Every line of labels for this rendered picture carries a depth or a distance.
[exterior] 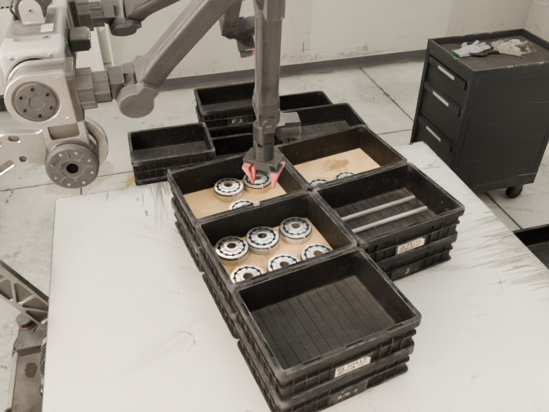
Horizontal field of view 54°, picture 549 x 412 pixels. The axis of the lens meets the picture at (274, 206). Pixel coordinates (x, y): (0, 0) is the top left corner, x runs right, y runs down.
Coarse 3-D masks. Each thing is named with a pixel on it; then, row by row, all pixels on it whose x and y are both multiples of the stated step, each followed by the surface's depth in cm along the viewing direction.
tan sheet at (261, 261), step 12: (276, 228) 176; (312, 228) 176; (312, 240) 171; (324, 240) 171; (276, 252) 167; (288, 252) 167; (300, 252) 167; (240, 264) 163; (252, 264) 163; (264, 264) 163
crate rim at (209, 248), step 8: (304, 192) 175; (272, 200) 172; (280, 200) 172; (248, 208) 168; (256, 208) 169; (320, 208) 169; (224, 216) 166; (232, 216) 166; (328, 216) 165; (200, 224) 162; (336, 224) 162; (200, 232) 159; (344, 232) 159; (208, 240) 156; (352, 240) 156; (208, 248) 154; (344, 248) 154; (216, 256) 151; (320, 256) 151; (216, 264) 149; (296, 264) 148; (224, 272) 146; (272, 272) 146; (224, 280) 145; (248, 280) 144; (232, 288) 142
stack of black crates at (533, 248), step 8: (544, 224) 249; (520, 232) 246; (528, 232) 247; (536, 232) 249; (544, 232) 251; (520, 240) 249; (528, 240) 251; (536, 240) 253; (544, 240) 255; (528, 248) 252; (536, 248) 252; (544, 248) 252; (536, 256) 247; (544, 256) 248; (544, 264) 243
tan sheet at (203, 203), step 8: (200, 192) 192; (208, 192) 192; (248, 192) 192; (272, 192) 192; (280, 192) 192; (192, 200) 188; (200, 200) 188; (208, 200) 188; (216, 200) 188; (256, 200) 188; (192, 208) 184; (200, 208) 184; (208, 208) 184; (216, 208) 184; (224, 208) 184; (200, 216) 181
